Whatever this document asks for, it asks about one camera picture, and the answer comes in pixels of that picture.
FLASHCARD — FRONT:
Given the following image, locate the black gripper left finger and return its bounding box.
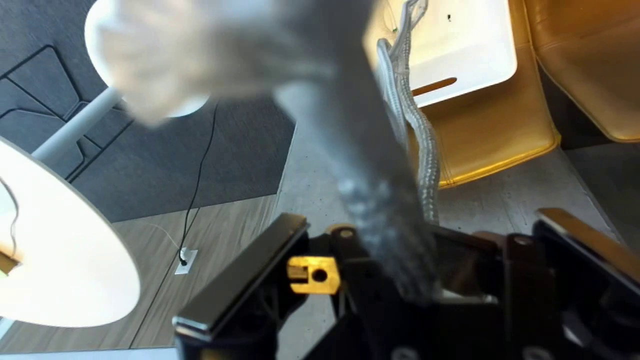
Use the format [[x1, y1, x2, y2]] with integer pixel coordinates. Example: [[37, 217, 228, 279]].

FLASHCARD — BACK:
[[170, 213, 311, 360]]

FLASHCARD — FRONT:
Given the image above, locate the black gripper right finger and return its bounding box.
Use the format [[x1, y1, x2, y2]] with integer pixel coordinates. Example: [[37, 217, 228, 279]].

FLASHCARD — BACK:
[[531, 207, 640, 360]]

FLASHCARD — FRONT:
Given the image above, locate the white round pedestal table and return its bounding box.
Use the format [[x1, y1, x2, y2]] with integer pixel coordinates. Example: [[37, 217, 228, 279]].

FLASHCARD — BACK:
[[0, 0, 210, 331]]

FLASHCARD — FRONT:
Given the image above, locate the frayed white twisted rope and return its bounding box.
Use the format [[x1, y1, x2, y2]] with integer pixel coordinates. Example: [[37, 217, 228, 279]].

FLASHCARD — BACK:
[[98, 0, 444, 307]]

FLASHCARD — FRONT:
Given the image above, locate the silver floor outlet box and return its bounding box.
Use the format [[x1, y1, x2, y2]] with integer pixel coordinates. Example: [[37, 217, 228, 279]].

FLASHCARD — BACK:
[[171, 246, 199, 279]]

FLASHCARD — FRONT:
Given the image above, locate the braided white cord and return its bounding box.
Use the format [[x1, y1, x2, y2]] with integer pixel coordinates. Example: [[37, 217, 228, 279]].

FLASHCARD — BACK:
[[374, 0, 444, 226]]

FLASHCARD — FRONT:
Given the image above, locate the yellow slotted metal piece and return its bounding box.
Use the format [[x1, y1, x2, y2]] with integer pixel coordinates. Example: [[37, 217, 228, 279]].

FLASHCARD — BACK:
[[285, 255, 342, 299]]

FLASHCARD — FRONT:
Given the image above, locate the thin black floor cable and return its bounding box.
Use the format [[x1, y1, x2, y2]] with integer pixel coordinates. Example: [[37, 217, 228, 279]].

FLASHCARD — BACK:
[[178, 106, 219, 260]]

